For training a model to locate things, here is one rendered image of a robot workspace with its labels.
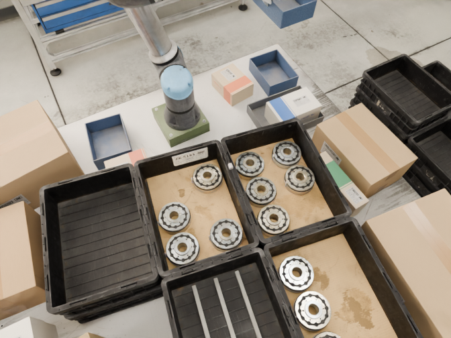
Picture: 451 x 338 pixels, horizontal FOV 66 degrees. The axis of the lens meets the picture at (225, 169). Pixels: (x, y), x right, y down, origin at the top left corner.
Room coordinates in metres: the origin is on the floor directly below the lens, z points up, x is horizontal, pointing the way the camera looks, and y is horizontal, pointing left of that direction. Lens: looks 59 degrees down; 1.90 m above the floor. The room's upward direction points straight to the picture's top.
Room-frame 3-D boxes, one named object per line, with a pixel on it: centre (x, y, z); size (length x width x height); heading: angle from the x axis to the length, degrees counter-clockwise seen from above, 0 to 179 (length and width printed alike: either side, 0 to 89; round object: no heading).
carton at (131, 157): (0.69, 0.37, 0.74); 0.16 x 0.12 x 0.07; 114
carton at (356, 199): (0.60, -0.41, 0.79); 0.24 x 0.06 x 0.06; 30
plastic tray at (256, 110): (0.98, -0.26, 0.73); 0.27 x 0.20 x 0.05; 115
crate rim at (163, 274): (0.47, 0.10, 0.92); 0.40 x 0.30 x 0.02; 18
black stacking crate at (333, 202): (0.56, -0.18, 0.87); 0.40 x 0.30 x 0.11; 18
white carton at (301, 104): (0.98, -0.29, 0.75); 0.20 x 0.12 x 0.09; 116
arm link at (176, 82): (0.95, 0.18, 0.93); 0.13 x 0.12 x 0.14; 17
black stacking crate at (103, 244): (0.38, 0.39, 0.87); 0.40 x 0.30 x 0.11; 18
